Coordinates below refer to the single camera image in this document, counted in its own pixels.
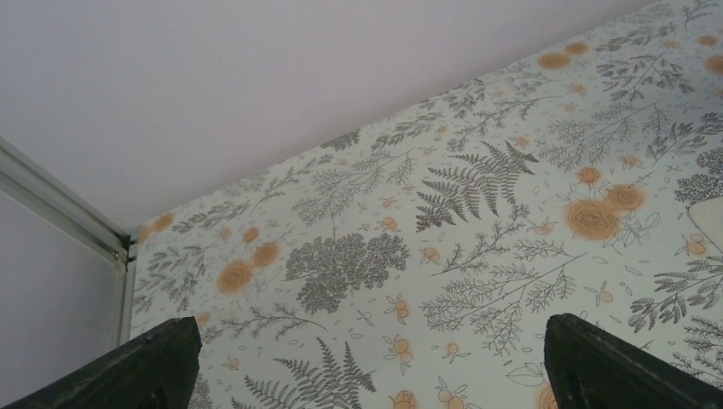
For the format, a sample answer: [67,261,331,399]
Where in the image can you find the left aluminium corner post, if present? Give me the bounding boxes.
[1,139,132,348]

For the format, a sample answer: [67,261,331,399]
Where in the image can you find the floral tablecloth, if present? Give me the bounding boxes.
[130,1,722,408]

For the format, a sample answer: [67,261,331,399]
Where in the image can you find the green white chessboard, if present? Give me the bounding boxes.
[688,197,723,251]

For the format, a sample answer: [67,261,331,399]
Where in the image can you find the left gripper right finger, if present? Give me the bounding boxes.
[544,314,722,408]

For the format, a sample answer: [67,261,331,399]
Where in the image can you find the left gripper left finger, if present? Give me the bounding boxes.
[6,316,202,408]

